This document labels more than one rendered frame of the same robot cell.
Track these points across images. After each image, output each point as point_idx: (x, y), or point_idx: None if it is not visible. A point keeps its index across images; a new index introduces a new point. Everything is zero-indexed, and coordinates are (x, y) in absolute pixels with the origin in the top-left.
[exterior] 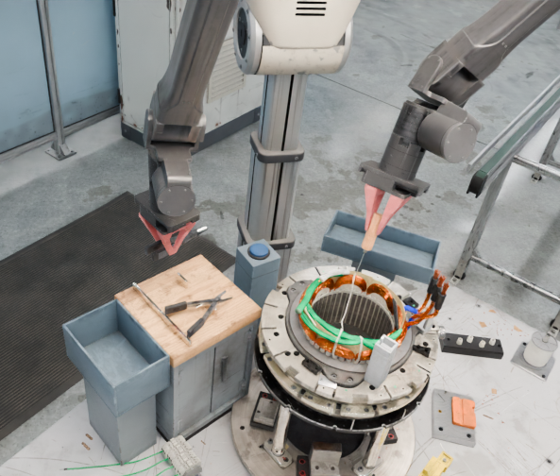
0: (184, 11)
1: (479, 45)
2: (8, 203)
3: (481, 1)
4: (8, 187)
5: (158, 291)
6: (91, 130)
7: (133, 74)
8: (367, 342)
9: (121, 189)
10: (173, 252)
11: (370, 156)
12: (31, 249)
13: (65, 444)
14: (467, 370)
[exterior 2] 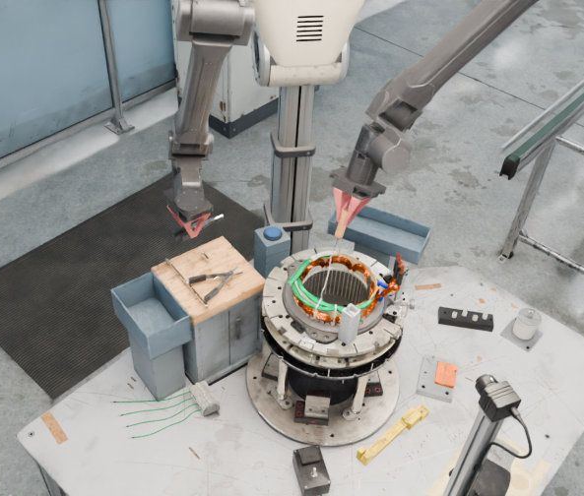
0: (187, 71)
1: (412, 86)
2: (71, 177)
3: None
4: (71, 161)
5: (185, 265)
6: (149, 103)
7: (188, 49)
8: (340, 309)
9: None
10: (194, 235)
11: (429, 129)
12: (92, 222)
13: (115, 384)
14: (459, 340)
